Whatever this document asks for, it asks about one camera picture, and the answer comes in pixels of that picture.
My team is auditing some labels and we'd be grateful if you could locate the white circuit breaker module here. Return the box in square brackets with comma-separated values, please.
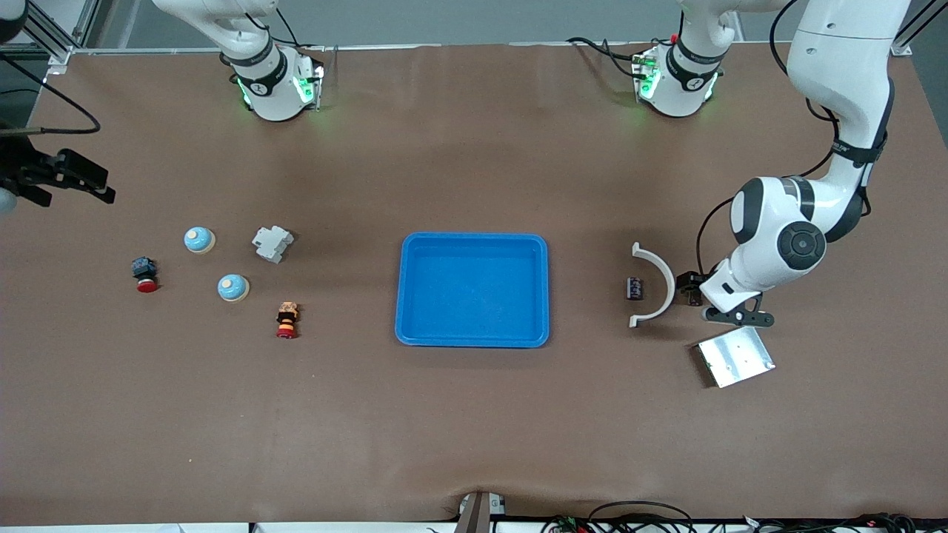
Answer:
[252, 226, 295, 264]

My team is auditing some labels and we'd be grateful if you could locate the red mushroom button black block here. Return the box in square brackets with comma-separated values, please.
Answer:
[132, 256, 159, 294]

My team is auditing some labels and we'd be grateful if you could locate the blue plastic tray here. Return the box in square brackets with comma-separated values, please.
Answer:
[395, 232, 550, 349]

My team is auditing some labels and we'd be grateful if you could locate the black base cable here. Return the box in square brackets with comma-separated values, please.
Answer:
[567, 36, 647, 78]
[270, 6, 327, 71]

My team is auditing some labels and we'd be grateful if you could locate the black left base cable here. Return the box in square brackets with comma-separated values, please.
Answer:
[567, 36, 647, 78]

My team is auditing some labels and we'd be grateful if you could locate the aluminium frame profile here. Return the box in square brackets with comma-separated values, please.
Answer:
[887, 0, 948, 58]
[15, 0, 101, 75]

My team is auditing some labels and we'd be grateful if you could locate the metal table clamp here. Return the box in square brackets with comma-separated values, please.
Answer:
[455, 491, 508, 533]

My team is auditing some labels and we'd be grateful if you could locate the black right base cable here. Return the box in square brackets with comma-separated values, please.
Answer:
[270, 6, 327, 71]

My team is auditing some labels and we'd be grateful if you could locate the white curved plastic bracket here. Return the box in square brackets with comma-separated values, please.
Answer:
[629, 242, 677, 328]

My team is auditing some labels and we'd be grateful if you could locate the silver metal plate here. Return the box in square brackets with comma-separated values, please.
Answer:
[695, 324, 776, 389]

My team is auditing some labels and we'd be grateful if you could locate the brown table cover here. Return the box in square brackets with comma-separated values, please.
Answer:
[0, 41, 948, 526]

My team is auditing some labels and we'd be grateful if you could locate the black cable bundle with connectors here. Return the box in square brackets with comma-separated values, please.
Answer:
[541, 501, 697, 533]

